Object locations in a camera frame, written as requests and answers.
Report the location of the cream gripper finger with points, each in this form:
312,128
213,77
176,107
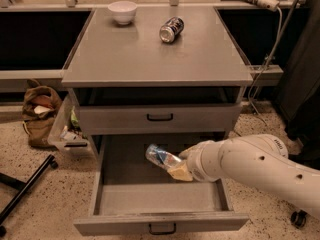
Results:
185,153
180,172

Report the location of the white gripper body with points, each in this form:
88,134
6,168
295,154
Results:
196,162

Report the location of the silver blue redbull can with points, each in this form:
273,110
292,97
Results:
161,157

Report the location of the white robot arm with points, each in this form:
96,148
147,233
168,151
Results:
258,161

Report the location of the closed grey upper drawer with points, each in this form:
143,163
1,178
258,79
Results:
95,120

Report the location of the open grey drawer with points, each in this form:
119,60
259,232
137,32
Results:
133,196

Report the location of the grey drawer cabinet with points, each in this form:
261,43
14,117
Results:
132,66

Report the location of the dark soda can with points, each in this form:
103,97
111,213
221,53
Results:
171,29

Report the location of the black office chair right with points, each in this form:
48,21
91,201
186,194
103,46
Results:
298,219

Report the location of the clear plastic bin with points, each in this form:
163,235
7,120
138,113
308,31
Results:
65,137

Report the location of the brown paper bag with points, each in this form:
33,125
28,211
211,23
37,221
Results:
41,105

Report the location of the white ceramic bowl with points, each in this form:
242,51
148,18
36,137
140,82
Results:
123,12

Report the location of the black chair base left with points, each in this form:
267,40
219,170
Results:
22,188

